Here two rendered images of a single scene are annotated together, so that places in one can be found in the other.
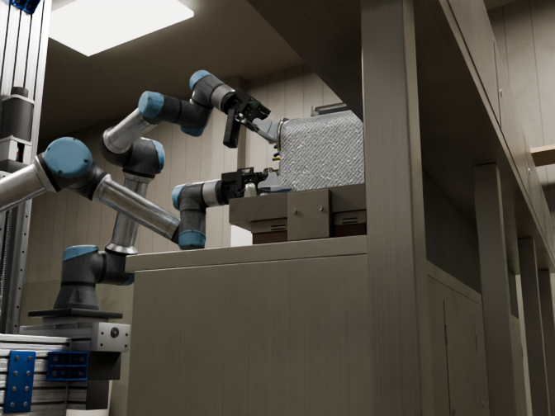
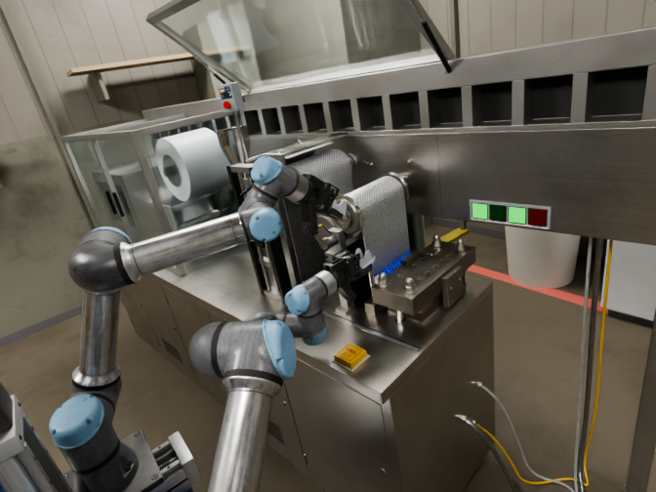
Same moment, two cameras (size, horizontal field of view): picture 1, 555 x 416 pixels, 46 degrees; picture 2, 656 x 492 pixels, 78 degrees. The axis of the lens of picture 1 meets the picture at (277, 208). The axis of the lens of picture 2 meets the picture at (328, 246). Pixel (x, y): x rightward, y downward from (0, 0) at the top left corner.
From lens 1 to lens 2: 2.05 m
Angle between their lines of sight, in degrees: 75
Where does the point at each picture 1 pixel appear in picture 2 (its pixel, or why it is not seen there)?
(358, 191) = (466, 260)
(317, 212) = (459, 283)
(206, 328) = (434, 390)
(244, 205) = (420, 299)
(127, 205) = not seen: hidden behind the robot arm
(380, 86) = not seen: outside the picture
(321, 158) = (387, 226)
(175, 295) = (417, 389)
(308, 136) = (378, 212)
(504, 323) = not seen: hidden behind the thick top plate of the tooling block
